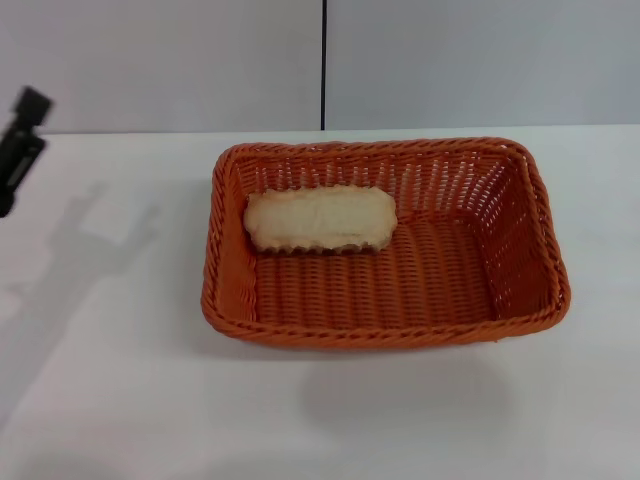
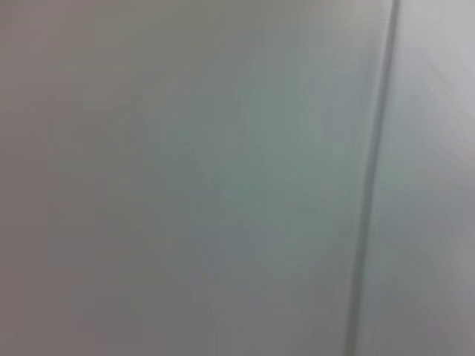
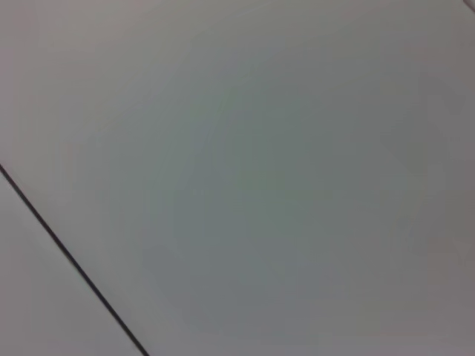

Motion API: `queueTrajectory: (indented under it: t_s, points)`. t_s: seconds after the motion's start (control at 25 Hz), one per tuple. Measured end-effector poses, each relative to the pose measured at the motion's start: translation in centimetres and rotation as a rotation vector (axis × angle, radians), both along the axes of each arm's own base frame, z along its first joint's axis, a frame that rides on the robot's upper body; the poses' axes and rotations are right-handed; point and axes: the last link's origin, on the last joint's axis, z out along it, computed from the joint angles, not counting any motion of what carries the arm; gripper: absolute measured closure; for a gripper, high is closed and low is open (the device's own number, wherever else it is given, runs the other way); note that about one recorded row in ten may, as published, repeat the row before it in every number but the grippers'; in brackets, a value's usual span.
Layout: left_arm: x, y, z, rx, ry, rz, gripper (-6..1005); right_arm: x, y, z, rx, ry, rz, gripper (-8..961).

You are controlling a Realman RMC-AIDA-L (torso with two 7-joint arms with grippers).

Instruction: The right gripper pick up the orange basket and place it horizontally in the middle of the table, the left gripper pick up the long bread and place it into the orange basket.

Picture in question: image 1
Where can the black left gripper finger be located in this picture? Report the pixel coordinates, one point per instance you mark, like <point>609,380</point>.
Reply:
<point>22,145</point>

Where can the striped orange bread roll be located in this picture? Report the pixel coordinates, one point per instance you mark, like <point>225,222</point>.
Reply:
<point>320,220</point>

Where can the orange woven plastic basket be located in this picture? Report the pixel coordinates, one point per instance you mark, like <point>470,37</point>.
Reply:
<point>390,290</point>

